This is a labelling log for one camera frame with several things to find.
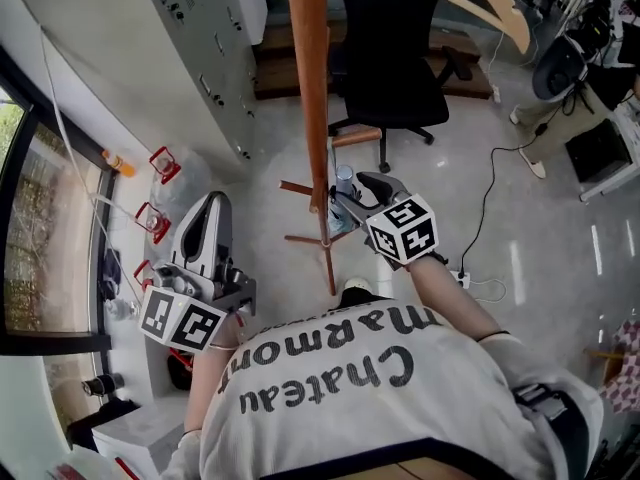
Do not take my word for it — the crumpled clear plastic bottle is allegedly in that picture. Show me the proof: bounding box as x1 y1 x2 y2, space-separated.
105 297 139 322

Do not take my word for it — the black office chair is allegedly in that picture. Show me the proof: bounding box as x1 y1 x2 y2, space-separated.
327 0 474 174

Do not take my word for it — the person's white printed shirt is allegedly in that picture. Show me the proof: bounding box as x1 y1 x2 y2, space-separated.
164 297 604 480

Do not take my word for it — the white floor cable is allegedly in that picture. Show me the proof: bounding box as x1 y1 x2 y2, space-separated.
469 277 507 303

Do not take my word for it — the black floor cable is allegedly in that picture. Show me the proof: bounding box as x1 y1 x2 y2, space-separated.
458 125 549 275

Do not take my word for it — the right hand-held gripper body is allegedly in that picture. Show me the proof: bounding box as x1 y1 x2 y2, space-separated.
362 193 449 272

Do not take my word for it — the wooden stool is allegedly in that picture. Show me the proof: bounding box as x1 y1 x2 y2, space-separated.
583 347 626 384

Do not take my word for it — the dark wooden platform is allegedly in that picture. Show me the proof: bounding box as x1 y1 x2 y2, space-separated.
253 17 494 102

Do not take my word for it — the person's right forearm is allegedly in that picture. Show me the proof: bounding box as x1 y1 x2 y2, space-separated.
407 255 509 342

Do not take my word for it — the orange drink bottle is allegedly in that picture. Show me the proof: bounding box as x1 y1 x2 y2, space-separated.
101 150 136 178

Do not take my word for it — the light blue folding umbrella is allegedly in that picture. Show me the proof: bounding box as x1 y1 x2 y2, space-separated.
327 164 361 235

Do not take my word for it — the black box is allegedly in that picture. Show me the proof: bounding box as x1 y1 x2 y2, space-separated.
564 117 634 185

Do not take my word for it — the white cabinet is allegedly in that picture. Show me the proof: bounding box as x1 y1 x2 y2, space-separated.
232 0 269 47

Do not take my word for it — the white cardboard box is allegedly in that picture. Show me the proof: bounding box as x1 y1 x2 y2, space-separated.
92 397 189 480

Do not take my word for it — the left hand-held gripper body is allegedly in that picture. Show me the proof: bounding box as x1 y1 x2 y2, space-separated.
138 260 257 353

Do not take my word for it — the black shoulder strap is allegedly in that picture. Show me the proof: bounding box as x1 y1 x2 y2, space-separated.
512 382 591 480

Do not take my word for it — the grey metal cabinet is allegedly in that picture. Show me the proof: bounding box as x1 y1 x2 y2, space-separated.
139 0 259 162

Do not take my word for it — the light wooden clothes hanger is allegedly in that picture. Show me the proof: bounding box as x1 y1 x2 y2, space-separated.
369 0 531 55

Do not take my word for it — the dark blue cloth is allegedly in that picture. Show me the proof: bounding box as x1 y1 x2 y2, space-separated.
102 247 121 299

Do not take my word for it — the black window frame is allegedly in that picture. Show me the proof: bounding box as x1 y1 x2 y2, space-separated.
0 47 119 359

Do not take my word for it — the checked purple white cloth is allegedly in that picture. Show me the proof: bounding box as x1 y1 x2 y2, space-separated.
599 320 640 414

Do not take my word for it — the brown wooden coat rack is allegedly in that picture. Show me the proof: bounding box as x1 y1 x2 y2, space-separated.
272 0 384 297

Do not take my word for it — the black cylindrical device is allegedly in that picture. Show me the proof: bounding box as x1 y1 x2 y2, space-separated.
82 372 125 397

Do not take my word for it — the grey round seat shell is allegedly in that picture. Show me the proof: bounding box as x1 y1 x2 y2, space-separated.
532 35 589 104

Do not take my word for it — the white power cord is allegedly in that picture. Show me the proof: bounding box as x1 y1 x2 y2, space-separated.
487 30 506 89

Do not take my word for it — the white wall cable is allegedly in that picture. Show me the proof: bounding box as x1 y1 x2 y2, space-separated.
39 25 146 309

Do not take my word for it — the person's left forearm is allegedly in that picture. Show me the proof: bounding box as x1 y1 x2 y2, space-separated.
183 312 246 434

